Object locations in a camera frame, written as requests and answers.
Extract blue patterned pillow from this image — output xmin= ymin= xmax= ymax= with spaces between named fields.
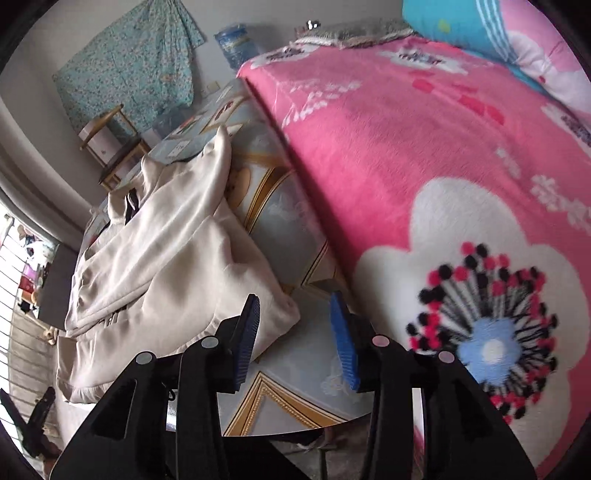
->
xmin=401 ymin=0 xmax=591 ymax=109

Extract blue water bottle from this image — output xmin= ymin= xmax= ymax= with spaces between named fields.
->
xmin=213 ymin=24 xmax=260 ymax=71

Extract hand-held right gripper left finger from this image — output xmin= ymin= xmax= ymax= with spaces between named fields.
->
xmin=50 ymin=294 xmax=260 ymax=480

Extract patterned blue tablecloth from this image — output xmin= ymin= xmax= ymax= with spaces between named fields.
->
xmin=81 ymin=78 xmax=416 ymax=437

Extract cream zip jacket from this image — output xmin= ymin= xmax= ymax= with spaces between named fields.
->
xmin=56 ymin=124 xmax=302 ymax=403

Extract grey lace cloth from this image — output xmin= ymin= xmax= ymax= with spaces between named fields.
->
xmin=293 ymin=17 xmax=417 ymax=49

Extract dark grey cabinet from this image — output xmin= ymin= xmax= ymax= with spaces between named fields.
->
xmin=36 ymin=241 xmax=80 ymax=332

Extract white box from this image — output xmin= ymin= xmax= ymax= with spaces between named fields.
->
xmin=78 ymin=124 xmax=122 ymax=158

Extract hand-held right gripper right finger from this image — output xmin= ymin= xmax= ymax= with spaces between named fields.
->
xmin=329 ymin=292 xmax=539 ymax=480

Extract pink floral blanket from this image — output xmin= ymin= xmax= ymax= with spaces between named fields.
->
xmin=235 ymin=34 xmax=591 ymax=478

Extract grey curtain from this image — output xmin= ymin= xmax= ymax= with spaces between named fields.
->
xmin=0 ymin=99 xmax=100 ymax=241

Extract metal window railing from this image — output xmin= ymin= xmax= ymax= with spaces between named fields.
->
xmin=0 ymin=215 xmax=63 ymax=418

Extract wooden chair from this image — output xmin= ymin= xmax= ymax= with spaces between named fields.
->
xmin=78 ymin=104 xmax=154 ymax=191

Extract teal floral cloth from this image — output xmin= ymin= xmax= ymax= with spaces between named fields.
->
xmin=52 ymin=0 xmax=207 ymax=136

